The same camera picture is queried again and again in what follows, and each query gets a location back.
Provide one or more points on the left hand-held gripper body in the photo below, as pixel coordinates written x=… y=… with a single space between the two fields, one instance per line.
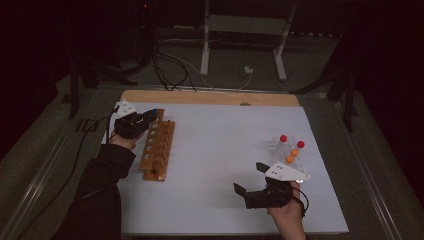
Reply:
x=130 y=125

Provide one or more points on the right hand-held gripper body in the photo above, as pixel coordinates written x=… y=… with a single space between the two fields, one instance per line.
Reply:
x=283 y=171

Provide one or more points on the blue cap test tube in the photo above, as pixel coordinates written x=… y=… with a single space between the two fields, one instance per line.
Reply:
x=155 y=111

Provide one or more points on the wooden test tube rack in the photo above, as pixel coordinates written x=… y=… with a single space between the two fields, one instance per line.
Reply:
x=163 y=146

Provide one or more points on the red cap test tube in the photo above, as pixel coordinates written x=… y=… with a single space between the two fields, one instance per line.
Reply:
x=283 y=138
x=300 y=144

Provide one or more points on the person's left hand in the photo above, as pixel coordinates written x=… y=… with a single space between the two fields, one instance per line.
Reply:
x=125 y=142

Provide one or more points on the person's right hand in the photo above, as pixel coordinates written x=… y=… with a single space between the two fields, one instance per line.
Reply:
x=290 y=220

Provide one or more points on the white table board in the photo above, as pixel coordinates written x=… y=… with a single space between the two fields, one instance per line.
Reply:
x=216 y=166

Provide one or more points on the wooden table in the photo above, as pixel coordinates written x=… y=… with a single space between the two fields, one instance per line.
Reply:
x=200 y=97

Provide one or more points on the black tripod stand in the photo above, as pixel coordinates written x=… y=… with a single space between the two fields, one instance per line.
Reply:
x=74 y=86
x=349 y=100

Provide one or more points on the white metal stand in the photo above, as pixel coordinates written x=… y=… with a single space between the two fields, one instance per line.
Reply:
x=205 y=50

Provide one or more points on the grey metal rail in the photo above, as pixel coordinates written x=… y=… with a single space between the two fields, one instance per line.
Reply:
x=367 y=173
x=40 y=178

